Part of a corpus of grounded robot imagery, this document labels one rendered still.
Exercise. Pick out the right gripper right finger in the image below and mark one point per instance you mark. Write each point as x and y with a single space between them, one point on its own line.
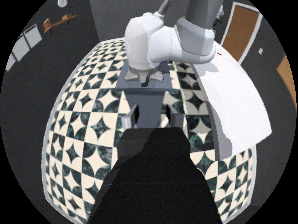
175 118

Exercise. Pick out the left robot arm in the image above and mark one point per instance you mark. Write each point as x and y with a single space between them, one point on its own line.
165 6

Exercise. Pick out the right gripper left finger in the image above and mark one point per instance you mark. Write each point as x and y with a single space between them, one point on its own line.
129 120

